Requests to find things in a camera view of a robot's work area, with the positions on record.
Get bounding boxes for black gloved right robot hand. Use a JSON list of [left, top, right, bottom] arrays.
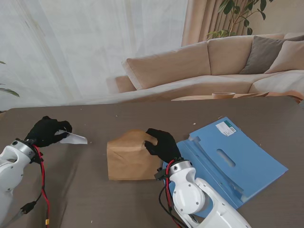
[[144, 128, 182, 165]]

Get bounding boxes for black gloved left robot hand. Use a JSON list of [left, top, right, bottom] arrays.
[[24, 115, 73, 148]]

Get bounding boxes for white letter paper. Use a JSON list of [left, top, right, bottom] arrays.
[[55, 129, 88, 145]]

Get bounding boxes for brown kraft paper envelope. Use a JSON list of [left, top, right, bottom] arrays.
[[106, 129, 163, 181]]

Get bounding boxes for blue plastic file folder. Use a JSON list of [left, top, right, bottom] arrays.
[[166, 116, 289, 218]]

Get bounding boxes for small green plant leaves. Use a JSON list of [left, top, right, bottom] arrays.
[[0, 60, 20, 114]]

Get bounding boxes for low wooden coffee table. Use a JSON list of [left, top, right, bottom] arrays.
[[171, 92, 270, 102]]

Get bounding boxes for round wooden bowl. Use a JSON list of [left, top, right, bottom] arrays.
[[212, 92, 236, 99]]

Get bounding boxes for beige fabric sofa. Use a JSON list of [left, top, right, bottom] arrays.
[[115, 33, 304, 102]]

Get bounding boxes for white sheer curtain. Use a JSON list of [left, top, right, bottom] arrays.
[[0, 0, 189, 112]]

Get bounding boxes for beige pleated curtain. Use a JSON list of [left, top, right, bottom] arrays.
[[181, 0, 238, 47]]

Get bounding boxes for grey sofa cushion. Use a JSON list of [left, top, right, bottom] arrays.
[[239, 35, 304, 75]]

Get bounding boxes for beige sofa cushion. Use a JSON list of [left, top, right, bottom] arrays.
[[264, 40, 304, 74]]

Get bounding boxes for tall green leafy houseplant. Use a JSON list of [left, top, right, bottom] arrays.
[[205, 0, 274, 40]]

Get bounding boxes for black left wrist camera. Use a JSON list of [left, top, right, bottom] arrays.
[[29, 151, 44, 164]]

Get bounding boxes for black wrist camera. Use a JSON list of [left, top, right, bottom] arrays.
[[29, 151, 44, 164], [154, 167, 168, 181]]

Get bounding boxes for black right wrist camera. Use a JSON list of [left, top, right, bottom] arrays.
[[154, 167, 168, 181]]

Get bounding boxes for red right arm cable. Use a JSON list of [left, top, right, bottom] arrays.
[[164, 161, 185, 228]]

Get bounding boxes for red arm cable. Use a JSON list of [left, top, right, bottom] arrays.
[[33, 144, 51, 228], [164, 161, 185, 228]]

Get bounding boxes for red left arm cable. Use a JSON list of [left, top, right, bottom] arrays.
[[33, 144, 51, 228]]

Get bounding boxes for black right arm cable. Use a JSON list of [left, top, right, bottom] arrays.
[[158, 185, 172, 214]]

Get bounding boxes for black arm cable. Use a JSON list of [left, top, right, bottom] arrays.
[[20, 192, 44, 216], [158, 185, 172, 214]]

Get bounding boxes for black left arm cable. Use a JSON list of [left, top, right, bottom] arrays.
[[20, 192, 44, 216]]

